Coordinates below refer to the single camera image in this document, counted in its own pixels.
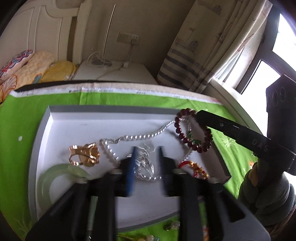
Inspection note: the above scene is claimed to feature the white pearl necklace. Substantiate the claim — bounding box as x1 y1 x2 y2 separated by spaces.
99 120 193 182

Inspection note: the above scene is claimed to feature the red string gold bracelet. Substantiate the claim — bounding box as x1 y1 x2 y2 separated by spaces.
178 160 210 180

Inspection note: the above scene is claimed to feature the green jade pendant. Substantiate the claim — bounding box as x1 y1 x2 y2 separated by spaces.
187 131 201 145

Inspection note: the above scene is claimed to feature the dark red bead bracelet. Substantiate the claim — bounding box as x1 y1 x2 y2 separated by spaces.
174 108 214 153

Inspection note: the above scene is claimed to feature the pale green jade bangle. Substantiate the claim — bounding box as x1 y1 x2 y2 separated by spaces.
37 164 91 213

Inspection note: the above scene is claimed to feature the grey jewelry tray box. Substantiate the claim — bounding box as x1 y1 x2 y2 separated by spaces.
28 105 232 232

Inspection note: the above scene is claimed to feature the gloved right hand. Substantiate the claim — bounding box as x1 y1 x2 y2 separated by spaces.
238 159 295 240

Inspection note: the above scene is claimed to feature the striped printed curtain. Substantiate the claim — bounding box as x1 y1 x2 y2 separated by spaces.
156 1 272 93

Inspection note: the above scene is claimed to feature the white bedside table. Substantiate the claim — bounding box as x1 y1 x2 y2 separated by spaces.
72 60 157 85

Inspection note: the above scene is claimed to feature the white desk lamp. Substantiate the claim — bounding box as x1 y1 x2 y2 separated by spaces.
86 4 116 67

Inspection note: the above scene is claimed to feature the green cartoon print cloth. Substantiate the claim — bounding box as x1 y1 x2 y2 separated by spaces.
0 91 260 241

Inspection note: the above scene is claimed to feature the yellow floral pillow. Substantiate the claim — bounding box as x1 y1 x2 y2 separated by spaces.
1 51 77 102

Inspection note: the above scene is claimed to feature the embroidered round pillow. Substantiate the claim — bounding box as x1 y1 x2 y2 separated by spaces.
1 50 34 81

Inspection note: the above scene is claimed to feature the white wooden headboard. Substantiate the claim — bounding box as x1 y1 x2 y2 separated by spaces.
1 1 92 66

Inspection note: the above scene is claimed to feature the window frame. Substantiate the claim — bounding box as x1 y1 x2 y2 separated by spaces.
235 6 295 94

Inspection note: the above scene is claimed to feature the wall power socket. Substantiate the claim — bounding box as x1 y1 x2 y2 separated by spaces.
117 32 140 46

